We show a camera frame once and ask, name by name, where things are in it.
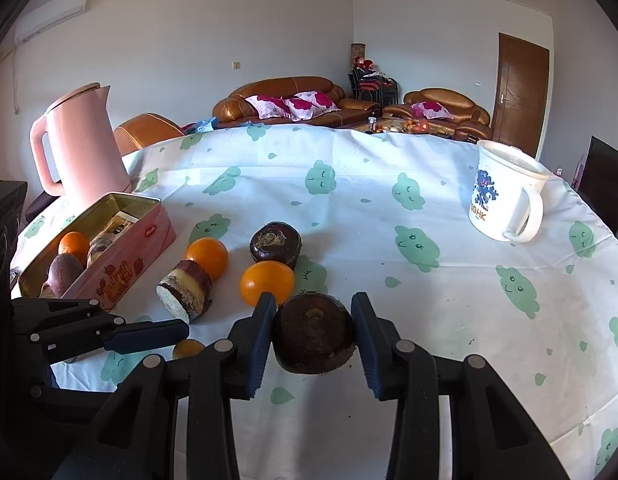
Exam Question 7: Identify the dark brown water chestnut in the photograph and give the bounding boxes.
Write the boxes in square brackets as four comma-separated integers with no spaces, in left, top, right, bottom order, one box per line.
[249,221,302,270]
[273,292,357,375]

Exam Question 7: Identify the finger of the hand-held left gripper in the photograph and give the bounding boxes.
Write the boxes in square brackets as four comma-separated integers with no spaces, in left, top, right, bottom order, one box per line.
[12,297,191,363]
[19,384,119,411]

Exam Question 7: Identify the small yellow kumquat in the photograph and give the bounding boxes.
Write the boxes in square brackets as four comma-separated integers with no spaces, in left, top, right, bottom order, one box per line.
[171,338,206,361]

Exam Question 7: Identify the blue cloth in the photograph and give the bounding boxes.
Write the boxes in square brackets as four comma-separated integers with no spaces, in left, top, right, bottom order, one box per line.
[181,117,220,136]

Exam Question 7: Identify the brown wooden door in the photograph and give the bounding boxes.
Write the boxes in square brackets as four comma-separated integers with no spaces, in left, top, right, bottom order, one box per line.
[491,32,550,158]

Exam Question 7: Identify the white tablecloth with green print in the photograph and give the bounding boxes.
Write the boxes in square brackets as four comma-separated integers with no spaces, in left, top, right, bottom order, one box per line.
[9,124,618,480]

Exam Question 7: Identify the pink floral pillow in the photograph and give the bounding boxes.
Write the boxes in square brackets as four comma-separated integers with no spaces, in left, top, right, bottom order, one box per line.
[284,91,339,122]
[410,101,455,120]
[244,95,294,121]

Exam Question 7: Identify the black television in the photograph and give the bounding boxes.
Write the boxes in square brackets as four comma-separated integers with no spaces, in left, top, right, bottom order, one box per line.
[576,136,618,248]

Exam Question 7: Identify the large orange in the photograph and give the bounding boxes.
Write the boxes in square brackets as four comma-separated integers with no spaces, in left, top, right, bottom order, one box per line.
[58,231,91,267]

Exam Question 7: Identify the brown leather armchair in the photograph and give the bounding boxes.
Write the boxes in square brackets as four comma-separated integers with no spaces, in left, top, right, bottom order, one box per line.
[382,88,494,143]

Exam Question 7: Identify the white air conditioner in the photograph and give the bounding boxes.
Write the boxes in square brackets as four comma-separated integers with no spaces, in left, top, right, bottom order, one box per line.
[14,0,88,44]

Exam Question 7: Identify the purple sweet potato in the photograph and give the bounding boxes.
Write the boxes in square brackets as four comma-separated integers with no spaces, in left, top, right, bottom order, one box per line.
[39,254,85,298]

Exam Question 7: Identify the pink electric kettle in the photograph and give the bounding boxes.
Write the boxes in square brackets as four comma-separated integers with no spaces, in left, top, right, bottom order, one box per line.
[29,82,135,211]

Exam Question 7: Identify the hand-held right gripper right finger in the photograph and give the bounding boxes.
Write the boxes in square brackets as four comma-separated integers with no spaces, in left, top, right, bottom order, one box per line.
[350,291,577,480]

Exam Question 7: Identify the white mug with blue print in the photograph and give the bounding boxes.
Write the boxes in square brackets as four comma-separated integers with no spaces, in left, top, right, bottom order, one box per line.
[468,140,552,244]

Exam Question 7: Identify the coffee table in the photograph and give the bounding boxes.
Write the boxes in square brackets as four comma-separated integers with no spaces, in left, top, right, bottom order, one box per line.
[351,117,457,137]

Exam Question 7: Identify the brown leather sofa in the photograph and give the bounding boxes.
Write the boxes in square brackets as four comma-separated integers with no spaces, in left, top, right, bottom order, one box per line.
[212,76,382,128]

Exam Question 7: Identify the printed paper leaflet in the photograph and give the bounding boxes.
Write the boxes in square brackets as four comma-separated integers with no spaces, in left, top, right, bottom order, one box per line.
[92,209,140,246]

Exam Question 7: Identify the orange leather chair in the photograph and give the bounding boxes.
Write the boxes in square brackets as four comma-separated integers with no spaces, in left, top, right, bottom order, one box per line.
[113,112,186,157]

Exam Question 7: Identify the stacked black chairs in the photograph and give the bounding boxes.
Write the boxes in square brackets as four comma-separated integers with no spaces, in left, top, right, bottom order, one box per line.
[347,65,401,106]

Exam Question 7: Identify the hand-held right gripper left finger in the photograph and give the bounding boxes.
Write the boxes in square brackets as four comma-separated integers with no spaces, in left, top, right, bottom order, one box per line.
[54,291,279,480]

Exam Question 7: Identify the pink tin box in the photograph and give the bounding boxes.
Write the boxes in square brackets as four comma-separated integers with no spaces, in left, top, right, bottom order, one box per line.
[16,191,177,311]

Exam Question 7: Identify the layered cake roll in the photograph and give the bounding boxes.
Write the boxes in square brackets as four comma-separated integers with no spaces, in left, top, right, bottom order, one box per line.
[156,259,214,325]

